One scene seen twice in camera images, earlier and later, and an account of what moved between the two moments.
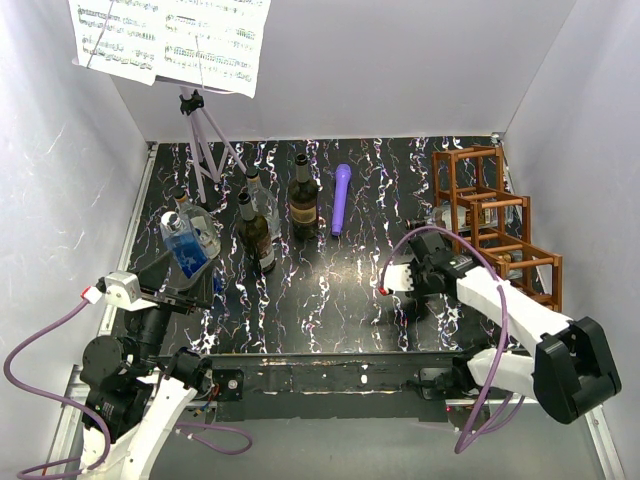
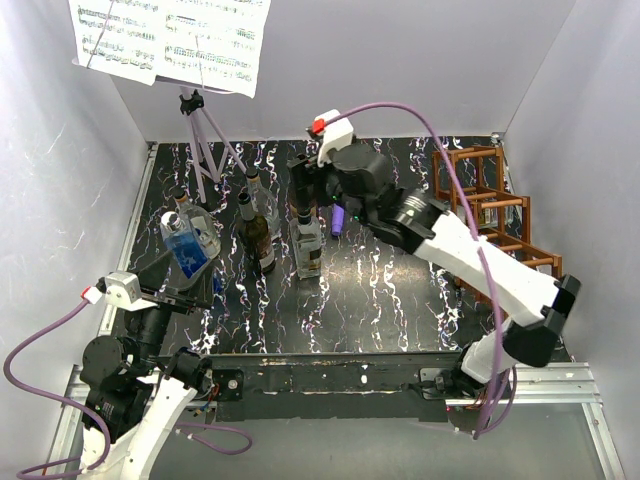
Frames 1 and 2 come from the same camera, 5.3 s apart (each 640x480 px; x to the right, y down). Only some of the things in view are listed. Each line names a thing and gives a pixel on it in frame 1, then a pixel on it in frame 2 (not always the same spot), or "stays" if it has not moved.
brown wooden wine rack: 492,228 stays
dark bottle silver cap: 516,255 → 490,216
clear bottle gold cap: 442,218 → 306,242
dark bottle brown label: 255,232 stays
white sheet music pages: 209,43 stays
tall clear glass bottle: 265,204 stays
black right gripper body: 421,281 → 307,170
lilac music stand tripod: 190,101 stays
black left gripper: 200,292 stays
